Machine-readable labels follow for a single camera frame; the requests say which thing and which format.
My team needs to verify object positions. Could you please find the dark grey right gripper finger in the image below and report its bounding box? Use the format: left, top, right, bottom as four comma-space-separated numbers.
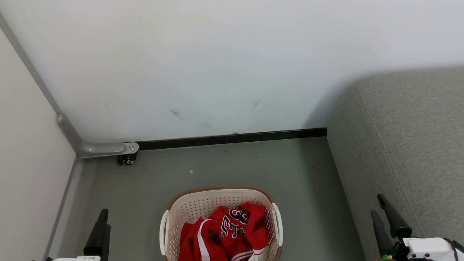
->
377, 194, 413, 239
370, 210, 395, 256

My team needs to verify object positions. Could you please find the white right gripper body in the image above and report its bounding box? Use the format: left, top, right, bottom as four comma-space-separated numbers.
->
381, 237, 455, 261

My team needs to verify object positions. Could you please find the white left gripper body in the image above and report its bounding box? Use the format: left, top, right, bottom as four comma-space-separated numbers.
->
53, 256, 102, 261

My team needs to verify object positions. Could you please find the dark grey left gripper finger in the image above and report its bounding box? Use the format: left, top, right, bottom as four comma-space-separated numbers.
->
101, 224, 111, 261
83, 208, 109, 256

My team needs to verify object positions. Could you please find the red garment with white trim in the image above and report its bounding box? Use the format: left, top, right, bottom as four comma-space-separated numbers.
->
179, 217, 218, 261

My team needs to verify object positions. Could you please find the red jersey with lettering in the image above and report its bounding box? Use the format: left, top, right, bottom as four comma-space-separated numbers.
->
208, 202, 271, 261

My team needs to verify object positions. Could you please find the grey fabric sofa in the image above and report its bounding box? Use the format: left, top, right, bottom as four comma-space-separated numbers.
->
327, 67, 464, 261

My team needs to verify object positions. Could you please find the black caster wheel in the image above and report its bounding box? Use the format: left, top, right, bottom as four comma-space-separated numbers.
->
116, 152, 138, 166

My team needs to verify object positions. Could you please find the cream perforated laundry basket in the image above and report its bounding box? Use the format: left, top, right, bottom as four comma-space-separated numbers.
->
159, 186, 283, 261

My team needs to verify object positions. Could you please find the black baseboard strip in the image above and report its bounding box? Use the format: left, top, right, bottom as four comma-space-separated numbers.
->
138, 127, 328, 151

